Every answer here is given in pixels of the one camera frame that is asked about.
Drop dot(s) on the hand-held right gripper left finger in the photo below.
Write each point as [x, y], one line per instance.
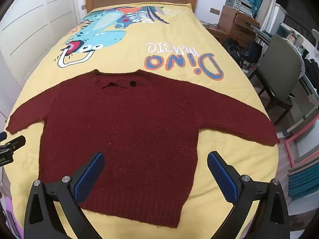
[88, 176]

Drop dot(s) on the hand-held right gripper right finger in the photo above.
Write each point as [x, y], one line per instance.
[223, 176]

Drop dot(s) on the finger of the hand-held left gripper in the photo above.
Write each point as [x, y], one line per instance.
[15, 144]

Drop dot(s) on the dark red knit sweater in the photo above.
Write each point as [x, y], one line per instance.
[124, 129]

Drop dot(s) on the stack of teal panels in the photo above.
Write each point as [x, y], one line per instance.
[304, 181]

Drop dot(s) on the white wardrobe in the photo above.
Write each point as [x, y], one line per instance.
[37, 29]

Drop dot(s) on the grey-green chair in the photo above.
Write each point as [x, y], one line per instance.
[276, 64]

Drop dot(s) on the black bag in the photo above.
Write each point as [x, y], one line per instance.
[231, 51]

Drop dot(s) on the navy bag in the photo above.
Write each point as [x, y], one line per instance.
[253, 51]

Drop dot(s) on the black jacket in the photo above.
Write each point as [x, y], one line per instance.
[311, 68]

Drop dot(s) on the yellow dinosaur print bed sheet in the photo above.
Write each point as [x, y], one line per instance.
[174, 34]

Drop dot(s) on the wooden dresser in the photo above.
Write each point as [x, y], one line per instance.
[234, 22]

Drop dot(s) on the white printer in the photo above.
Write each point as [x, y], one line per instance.
[236, 3]

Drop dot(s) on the pink frame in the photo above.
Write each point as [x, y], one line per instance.
[290, 153]

